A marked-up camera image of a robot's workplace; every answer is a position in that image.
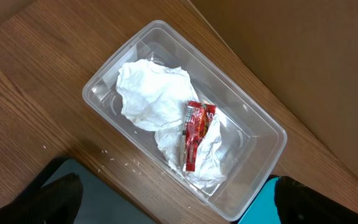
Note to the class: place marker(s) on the black tray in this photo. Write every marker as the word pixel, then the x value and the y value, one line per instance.
pixel 100 203

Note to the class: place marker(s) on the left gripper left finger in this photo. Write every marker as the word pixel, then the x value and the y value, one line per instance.
pixel 57 202

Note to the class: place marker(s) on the red sauce packet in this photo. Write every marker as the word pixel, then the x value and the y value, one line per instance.
pixel 198 119

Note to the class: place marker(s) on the clear plastic bin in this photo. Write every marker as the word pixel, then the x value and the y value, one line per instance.
pixel 252 140

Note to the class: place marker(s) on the teal serving tray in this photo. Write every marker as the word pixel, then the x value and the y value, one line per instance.
pixel 263 209

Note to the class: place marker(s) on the white napkin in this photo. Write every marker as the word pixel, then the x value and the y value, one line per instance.
pixel 153 96
pixel 208 166

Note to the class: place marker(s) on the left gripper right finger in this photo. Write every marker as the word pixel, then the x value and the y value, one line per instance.
pixel 299 204

